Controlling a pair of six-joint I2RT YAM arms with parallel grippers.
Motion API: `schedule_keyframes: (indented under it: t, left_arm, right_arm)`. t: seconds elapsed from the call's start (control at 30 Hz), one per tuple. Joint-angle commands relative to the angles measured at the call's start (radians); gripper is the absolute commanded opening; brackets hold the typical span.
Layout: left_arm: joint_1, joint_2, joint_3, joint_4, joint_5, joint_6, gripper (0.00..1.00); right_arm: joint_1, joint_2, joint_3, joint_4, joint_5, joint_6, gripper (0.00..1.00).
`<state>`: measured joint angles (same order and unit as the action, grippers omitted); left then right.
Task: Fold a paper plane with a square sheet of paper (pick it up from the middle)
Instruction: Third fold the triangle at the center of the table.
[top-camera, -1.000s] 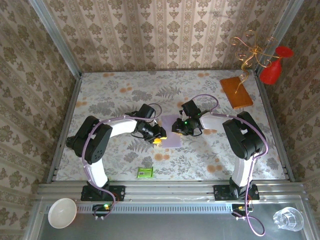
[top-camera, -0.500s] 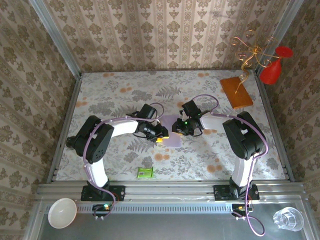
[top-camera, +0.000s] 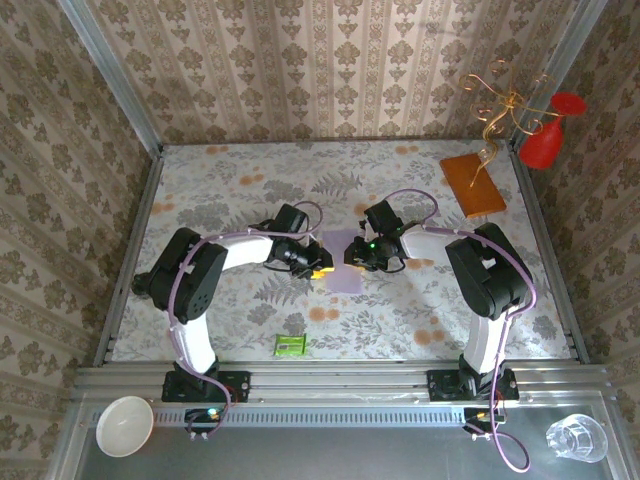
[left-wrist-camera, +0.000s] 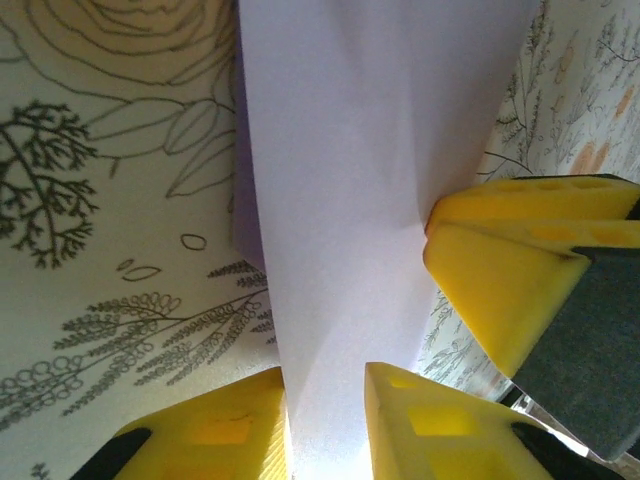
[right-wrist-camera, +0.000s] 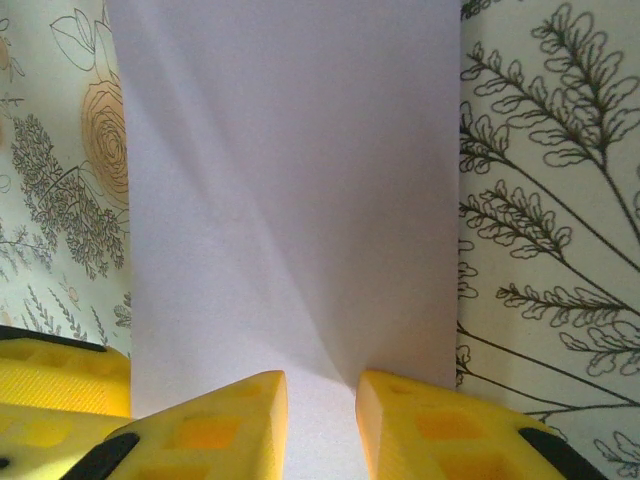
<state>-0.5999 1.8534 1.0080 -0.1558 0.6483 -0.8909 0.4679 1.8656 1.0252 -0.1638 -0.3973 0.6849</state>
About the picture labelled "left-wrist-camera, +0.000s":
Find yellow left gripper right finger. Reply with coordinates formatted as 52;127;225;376
363;361;609;480

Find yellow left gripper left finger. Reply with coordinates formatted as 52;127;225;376
73;366;292;480

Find lilac paper sheet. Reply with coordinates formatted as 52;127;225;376
232;0;544;480

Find floral patterned table cloth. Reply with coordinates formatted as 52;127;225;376
0;0;640;480

